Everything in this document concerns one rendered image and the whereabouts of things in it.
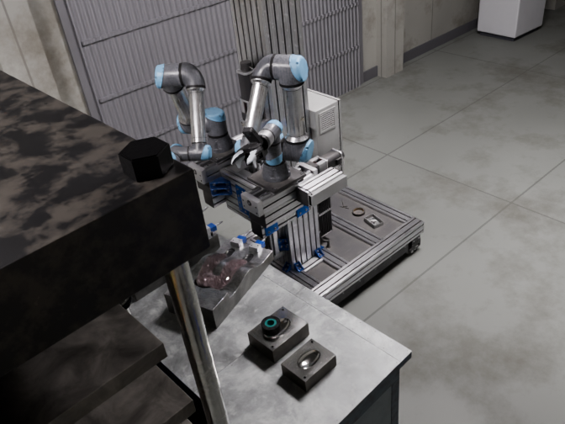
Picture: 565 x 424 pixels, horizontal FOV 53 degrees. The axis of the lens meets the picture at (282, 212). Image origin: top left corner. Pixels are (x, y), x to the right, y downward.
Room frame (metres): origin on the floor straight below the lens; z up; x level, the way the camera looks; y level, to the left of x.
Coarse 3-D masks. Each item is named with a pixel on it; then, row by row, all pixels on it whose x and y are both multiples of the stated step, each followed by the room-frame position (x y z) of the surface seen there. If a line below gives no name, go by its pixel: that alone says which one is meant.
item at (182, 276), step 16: (176, 272) 0.97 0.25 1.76; (176, 288) 0.97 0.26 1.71; (192, 288) 0.98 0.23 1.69; (176, 304) 0.97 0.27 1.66; (192, 304) 0.97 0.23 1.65; (192, 320) 0.97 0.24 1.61; (192, 336) 0.97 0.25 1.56; (192, 352) 0.97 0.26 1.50; (208, 352) 0.98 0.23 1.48; (192, 368) 0.98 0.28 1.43; (208, 368) 0.97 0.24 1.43; (208, 384) 0.97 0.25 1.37; (208, 400) 0.97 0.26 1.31; (208, 416) 0.97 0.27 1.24; (224, 416) 0.98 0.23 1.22
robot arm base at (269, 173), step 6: (264, 162) 2.52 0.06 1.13; (282, 162) 2.50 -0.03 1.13; (264, 168) 2.52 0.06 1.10; (270, 168) 2.49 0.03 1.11; (276, 168) 2.49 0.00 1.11; (282, 168) 2.50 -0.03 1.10; (288, 168) 2.55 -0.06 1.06; (264, 174) 2.51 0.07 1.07; (270, 174) 2.48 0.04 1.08; (276, 174) 2.48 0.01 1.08; (282, 174) 2.48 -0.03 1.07; (288, 174) 2.50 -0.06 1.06; (270, 180) 2.48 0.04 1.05; (276, 180) 2.47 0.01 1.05; (282, 180) 2.48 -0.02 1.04
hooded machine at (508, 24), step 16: (480, 0) 7.19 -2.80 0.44; (496, 0) 7.00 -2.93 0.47; (512, 0) 6.83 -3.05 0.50; (528, 0) 6.86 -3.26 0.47; (544, 0) 7.07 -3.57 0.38; (480, 16) 7.17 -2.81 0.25; (496, 16) 6.98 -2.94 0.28; (512, 16) 6.81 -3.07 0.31; (528, 16) 6.89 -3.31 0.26; (480, 32) 7.19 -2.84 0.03; (496, 32) 6.96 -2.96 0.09; (512, 32) 6.78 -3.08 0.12; (528, 32) 6.98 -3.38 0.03
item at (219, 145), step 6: (210, 138) 2.90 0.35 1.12; (216, 138) 2.88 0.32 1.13; (222, 138) 2.89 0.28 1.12; (228, 138) 2.91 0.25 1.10; (210, 144) 2.89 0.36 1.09; (216, 144) 2.88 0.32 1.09; (222, 144) 2.87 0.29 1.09; (228, 144) 2.89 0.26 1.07; (216, 150) 2.86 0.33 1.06; (222, 150) 2.86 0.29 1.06; (228, 150) 2.88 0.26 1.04
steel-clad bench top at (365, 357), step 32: (160, 288) 2.04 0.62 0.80; (256, 288) 1.96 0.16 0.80; (288, 288) 1.93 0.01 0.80; (160, 320) 1.83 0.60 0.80; (224, 320) 1.78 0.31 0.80; (256, 320) 1.76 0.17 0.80; (320, 320) 1.71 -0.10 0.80; (352, 320) 1.69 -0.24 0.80; (224, 352) 1.59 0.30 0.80; (256, 352) 1.57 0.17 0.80; (288, 352) 1.55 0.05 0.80; (352, 352) 1.51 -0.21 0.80; (384, 352) 1.49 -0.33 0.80; (192, 384) 1.45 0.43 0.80; (224, 384) 1.43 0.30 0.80; (256, 384) 1.41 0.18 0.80; (288, 384) 1.40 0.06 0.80; (320, 384) 1.38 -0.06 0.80; (352, 384) 1.36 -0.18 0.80; (256, 416) 1.27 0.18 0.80; (288, 416) 1.26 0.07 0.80; (320, 416) 1.24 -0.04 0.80
